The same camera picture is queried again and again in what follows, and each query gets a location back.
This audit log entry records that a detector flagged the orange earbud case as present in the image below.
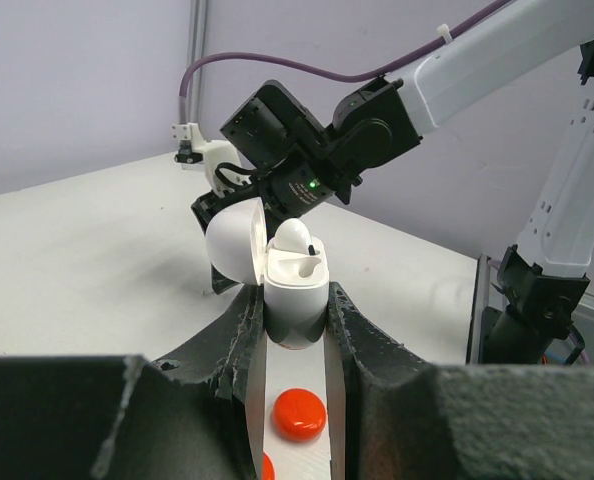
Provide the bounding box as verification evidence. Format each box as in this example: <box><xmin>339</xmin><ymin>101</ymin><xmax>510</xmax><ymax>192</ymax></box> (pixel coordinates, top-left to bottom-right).
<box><xmin>262</xmin><ymin>452</ymin><xmax>276</xmax><ymax>480</ymax></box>
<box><xmin>271</xmin><ymin>388</ymin><xmax>327</xmax><ymax>443</ymax></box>

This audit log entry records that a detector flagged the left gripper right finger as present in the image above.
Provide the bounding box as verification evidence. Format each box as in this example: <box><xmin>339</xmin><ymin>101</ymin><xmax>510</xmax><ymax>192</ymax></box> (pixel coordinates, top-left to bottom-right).
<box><xmin>324</xmin><ymin>283</ymin><xmax>594</xmax><ymax>479</ymax></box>

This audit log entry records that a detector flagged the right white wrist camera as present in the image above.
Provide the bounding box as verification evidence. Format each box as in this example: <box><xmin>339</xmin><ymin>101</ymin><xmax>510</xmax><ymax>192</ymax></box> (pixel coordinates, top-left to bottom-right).
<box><xmin>171</xmin><ymin>123</ymin><xmax>247</xmax><ymax>198</ymax></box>

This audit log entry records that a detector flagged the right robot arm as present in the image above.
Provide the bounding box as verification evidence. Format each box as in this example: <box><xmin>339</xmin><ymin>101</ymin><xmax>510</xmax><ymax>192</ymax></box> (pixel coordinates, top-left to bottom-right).
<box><xmin>305</xmin><ymin>1</ymin><xmax>594</xmax><ymax>364</ymax></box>

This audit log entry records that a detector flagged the aluminium mounting rail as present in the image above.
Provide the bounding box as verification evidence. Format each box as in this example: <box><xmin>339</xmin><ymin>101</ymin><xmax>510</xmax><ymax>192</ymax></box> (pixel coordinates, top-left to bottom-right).
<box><xmin>466</xmin><ymin>254</ymin><xmax>507</xmax><ymax>364</ymax></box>

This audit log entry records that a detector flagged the white earbud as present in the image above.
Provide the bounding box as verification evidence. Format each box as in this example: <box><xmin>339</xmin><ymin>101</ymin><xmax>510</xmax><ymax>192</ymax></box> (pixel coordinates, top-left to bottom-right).
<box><xmin>269</xmin><ymin>218</ymin><xmax>320</xmax><ymax>256</ymax></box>

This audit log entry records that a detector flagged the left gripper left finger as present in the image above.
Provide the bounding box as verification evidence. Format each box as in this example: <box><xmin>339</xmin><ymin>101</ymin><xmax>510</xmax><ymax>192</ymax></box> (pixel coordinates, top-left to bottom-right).
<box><xmin>0</xmin><ymin>286</ymin><xmax>266</xmax><ymax>479</ymax></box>

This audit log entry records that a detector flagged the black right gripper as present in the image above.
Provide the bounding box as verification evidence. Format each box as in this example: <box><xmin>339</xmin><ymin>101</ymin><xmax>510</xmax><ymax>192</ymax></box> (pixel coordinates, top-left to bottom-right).
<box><xmin>191</xmin><ymin>187</ymin><xmax>258</xmax><ymax>295</ymax></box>

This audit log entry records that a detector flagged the white earbud case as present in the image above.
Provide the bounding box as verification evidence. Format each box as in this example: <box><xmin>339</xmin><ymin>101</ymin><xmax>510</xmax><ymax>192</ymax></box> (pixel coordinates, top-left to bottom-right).
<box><xmin>205</xmin><ymin>198</ymin><xmax>330</xmax><ymax>350</ymax></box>

